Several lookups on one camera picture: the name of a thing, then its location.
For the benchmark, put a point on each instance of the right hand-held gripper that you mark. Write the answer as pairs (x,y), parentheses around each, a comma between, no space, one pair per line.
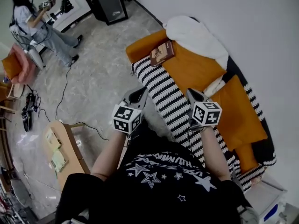
(205,113)

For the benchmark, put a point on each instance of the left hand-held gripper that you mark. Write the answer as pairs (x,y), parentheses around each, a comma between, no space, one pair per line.
(127,119)

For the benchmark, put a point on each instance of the brown book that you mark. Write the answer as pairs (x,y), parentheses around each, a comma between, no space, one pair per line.
(161,53)

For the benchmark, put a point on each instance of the person's right forearm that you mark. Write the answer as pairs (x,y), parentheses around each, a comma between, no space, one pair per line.
(213,153)

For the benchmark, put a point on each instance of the person's left forearm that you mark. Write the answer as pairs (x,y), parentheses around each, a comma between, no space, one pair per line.
(107,155)

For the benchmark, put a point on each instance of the orange cushion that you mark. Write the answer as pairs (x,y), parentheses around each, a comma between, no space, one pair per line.
(238,115)

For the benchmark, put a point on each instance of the black white striped blanket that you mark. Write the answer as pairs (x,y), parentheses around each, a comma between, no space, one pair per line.
(163,92)

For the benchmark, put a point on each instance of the light wooden side table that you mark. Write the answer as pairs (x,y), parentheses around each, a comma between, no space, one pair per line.
(70,153)

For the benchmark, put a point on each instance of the pale green booklet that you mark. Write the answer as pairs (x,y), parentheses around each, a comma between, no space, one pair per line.
(53,140)
(59,160)

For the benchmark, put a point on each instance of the white fluffy pillow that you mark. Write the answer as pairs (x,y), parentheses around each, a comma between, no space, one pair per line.
(198,36)

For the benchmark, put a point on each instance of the black star print shirt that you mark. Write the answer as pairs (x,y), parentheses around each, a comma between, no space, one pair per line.
(151,195)

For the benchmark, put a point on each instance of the white low table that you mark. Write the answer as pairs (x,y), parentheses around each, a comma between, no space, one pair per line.
(266,195)

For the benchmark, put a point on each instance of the pink armchair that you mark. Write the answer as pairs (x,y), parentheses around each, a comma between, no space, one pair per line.
(25,66)

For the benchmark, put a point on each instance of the black tall cabinet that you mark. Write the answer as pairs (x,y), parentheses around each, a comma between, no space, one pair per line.
(107,3)

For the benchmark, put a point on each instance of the wooden chair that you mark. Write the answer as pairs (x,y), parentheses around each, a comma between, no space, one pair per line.
(9,97)

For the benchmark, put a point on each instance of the orange pillow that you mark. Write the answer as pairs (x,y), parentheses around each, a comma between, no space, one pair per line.
(11,65)

